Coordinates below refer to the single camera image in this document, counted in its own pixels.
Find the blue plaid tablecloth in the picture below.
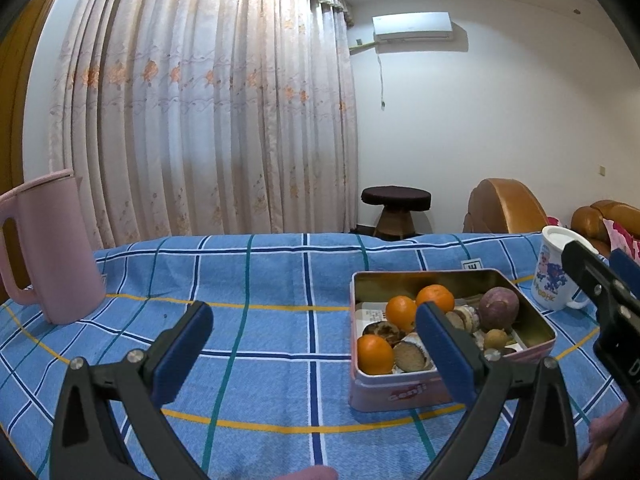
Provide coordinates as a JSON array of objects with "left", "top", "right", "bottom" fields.
[{"left": 0, "top": 232, "right": 640, "bottom": 480}]

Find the pink pitcher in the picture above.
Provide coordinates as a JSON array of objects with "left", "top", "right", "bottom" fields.
[{"left": 0, "top": 170, "right": 107, "bottom": 325}]

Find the dark brown mushroom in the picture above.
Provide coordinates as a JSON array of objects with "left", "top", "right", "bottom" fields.
[{"left": 362, "top": 321, "right": 407, "bottom": 348}]

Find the brown leather armchair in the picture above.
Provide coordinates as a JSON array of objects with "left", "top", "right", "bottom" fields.
[{"left": 462, "top": 178, "right": 551, "bottom": 235}]

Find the white printed cup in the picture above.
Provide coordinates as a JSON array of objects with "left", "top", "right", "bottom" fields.
[{"left": 531, "top": 226, "right": 598, "bottom": 310}]

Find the pink rectangular tin box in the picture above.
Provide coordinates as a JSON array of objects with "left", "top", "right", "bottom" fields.
[{"left": 348, "top": 269, "right": 557, "bottom": 413}]

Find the dark round stool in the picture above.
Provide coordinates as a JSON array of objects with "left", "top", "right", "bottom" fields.
[{"left": 361, "top": 186, "right": 432, "bottom": 240}]

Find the pink floral cushion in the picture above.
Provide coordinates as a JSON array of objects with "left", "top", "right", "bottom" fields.
[{"left": 604, "top": 218, "right": 640, "bottom": 261}]

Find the brown-green kiwi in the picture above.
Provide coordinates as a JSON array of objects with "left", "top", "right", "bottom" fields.
[{"left": 482, "top": 328, "right": 508, "bottom": 352}]

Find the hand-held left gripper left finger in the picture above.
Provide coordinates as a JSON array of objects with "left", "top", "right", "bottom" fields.
[{"left": 50, "top": 301, "right": 214, "bottom": 480}]

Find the white air conditioner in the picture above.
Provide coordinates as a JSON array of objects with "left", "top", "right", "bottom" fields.
[{"left": 371, "top": 12, "right": 453, "bottom": 43}]

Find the white paper in tin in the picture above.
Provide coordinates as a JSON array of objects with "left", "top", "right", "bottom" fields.
[{"left": 356, "top": 301, "right": 390, "bottom": 325}]

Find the round sweet potato slice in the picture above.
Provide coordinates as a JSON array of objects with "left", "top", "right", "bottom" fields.
[{"left": 445, "top": 306, "right": 482, "bottom": 333}]

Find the large orange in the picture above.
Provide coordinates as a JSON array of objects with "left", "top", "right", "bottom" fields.
[{"left": 416, "top": 284, "right": 456, "bottom": 313}]

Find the medium orange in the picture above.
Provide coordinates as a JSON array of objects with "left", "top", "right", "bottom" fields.
[{"left": 357, "top": 335, "right": 395, "bottom": 376}]

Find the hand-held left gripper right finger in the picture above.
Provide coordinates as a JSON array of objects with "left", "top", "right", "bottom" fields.
[{"left": 416, "top": 301, "right": 581, "bottom": 480}]

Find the small orange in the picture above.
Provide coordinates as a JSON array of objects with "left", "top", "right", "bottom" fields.
[{"left": 385, "top": 295, "right": 418, "bottom": 333}]

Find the floral beige curtain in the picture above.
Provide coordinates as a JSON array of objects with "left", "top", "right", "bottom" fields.
[{"left": 22, "top": 0, "right": 358, "bottom": 251}]

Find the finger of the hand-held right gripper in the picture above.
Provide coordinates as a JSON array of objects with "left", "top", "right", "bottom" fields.
[
  {"left": 561, "top": 241, "right": 640, "bottom": 331},
  {"left": 609, "top": 248, "right": 640, "bottom": 306}
]

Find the whole purple sweet potato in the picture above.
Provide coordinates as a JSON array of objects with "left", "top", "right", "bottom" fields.
[{"left": 478, "top": 286, "right": 521, "bottom": 332}]

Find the person's left hand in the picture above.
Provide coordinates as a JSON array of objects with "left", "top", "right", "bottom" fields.
[{"left": 279, "top": 465, "right": 337, "bottom": 480}]

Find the person's right hand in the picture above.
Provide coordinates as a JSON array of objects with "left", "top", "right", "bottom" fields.
[{"left": 580, "top": 402, "right": 632, "bottom": 480}]

